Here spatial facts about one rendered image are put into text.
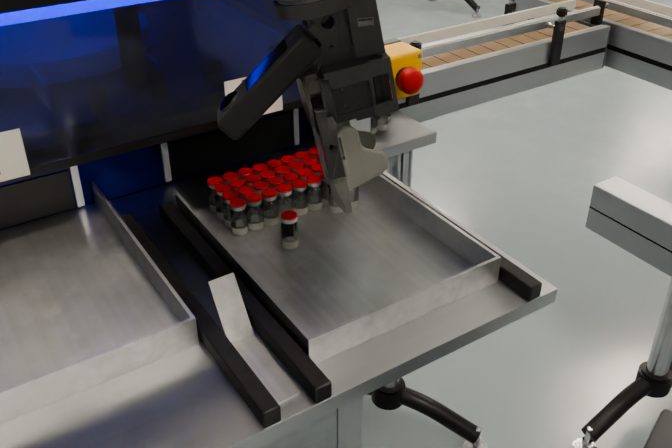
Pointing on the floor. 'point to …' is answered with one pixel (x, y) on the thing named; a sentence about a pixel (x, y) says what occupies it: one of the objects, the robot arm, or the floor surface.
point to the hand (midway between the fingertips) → (335, 196)
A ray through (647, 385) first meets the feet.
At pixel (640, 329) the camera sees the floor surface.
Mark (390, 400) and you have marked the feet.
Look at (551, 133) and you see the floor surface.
